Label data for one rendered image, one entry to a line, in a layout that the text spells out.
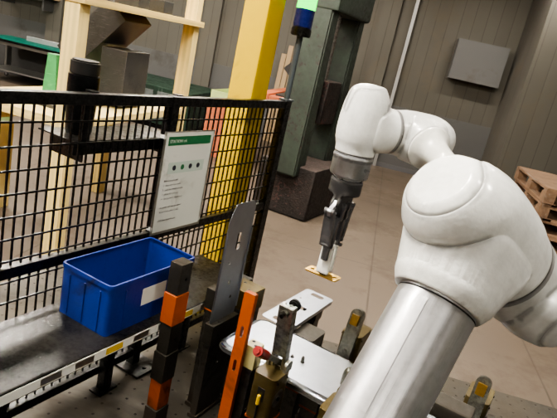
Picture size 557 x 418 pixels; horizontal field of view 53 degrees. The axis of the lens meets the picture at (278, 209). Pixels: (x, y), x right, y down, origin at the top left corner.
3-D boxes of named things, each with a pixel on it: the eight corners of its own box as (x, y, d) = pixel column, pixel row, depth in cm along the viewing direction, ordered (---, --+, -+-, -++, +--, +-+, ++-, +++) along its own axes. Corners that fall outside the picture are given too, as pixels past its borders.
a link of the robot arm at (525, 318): (532, 244, 89) (501, 196, 81) (621, 323, 75) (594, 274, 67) (467, 295, 91) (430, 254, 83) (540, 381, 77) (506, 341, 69)
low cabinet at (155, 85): (215, 126, 1038) (221, 90, 1019) (185, 136, 892) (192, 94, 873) (131, 105, 1060) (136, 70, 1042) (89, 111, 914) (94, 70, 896)
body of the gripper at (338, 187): (355, 184, 123) (345, 223, 125) (369, 180, 130) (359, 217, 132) (325, 174, 126) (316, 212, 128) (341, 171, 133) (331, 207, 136)
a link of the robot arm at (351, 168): (379, 157, 128) (372, 182, 130) (344, 147, 132) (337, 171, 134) (365, 160, 120) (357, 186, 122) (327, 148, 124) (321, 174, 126)
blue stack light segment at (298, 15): (314, 30, 199) (318, 12, 197) (305, 27, 193) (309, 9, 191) (297, 26, 202) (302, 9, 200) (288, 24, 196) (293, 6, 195)
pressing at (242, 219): (234, 312, 159) (259, 200, 150) (210, 325, 150) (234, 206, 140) (233, 311, 160) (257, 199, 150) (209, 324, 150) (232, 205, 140)
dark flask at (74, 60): (99, 136, 141) (108, 64, 136) (75, 137, 135) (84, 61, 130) (79, 128, 144) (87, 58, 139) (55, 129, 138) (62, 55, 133)
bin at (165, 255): (188, 300, 154) (196, 257, 150) (104, 338, 128) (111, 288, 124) (144, 278, 161) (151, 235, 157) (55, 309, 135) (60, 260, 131)
